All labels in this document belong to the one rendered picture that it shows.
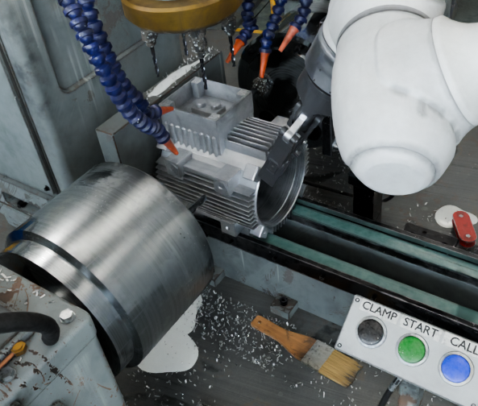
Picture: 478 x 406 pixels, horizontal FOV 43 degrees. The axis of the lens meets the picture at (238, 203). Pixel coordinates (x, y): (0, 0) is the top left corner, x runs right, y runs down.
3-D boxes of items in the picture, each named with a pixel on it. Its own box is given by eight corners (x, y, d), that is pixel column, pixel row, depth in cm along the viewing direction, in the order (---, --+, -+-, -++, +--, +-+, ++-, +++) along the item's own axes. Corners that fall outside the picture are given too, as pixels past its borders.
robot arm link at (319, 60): (307, 34, 69) (287, 70, 73) (371, 84, 68) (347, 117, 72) (343, 2, 74) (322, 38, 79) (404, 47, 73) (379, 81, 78)
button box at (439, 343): (343, 350, 77) (331, 348, 73) (363, 298, 78) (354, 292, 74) (480, 413, 69) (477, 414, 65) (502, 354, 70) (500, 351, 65)
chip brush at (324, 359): (245, 330, 107) (245, 328, 106) (263, 312, 109) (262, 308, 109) (347, 390, 96) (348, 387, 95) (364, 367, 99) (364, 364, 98)
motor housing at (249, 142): (165, 221, 113) (144, 135, 100) (226, 164, 124) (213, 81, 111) (255, 258, 103) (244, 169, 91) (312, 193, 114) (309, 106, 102)
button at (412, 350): (396, 357, 71) (393, 356, 69) (405, 333, 71) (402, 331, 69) (421, 368, 69) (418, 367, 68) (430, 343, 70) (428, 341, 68)
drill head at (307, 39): (220, 153, 128) (202, 43, 111) (314, 64, 152) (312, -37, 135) (327, 188, 116) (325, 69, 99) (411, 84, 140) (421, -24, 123)
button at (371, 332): (356, 339, 73) (352, 338, 72) (365, 316, 73) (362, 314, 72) (380, 350, 72) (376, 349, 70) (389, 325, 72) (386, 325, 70)
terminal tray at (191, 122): (164, 140, 105) (156, 105, 100) (201, 109, 111) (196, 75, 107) (220, 159, 99) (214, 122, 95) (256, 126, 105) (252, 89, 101)
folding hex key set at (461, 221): (450, 217, 122) (450, 210, 121) (466, 217, 122) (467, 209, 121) (459, 249, 116) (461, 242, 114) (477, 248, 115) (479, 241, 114)
